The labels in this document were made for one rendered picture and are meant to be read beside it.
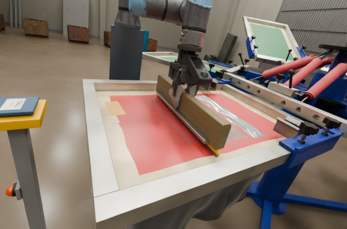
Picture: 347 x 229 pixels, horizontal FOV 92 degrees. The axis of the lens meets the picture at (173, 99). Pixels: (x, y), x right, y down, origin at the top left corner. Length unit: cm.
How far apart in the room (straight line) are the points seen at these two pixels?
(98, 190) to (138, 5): 48
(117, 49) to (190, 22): 60
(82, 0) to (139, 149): 1079
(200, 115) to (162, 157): 15
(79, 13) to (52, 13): 139
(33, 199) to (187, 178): 62
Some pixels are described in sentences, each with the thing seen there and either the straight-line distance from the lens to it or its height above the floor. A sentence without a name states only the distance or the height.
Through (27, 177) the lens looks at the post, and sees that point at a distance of 77.
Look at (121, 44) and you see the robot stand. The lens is 103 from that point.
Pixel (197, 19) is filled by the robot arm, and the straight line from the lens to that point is 52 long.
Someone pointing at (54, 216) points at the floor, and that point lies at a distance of 153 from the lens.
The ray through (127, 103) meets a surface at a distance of 66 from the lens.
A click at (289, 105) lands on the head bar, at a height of 102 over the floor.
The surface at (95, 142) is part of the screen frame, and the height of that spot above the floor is 99.
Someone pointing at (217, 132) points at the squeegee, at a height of 103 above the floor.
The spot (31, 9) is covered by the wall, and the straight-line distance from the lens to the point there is 1194.
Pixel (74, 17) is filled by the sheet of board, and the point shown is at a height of 89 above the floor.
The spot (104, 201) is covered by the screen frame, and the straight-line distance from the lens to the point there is 30.
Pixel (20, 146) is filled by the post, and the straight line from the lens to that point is 69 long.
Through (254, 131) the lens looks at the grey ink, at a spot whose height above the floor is 96.
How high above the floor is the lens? 124
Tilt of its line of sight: 22 degrees down
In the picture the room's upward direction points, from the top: 11 degrees clockwise
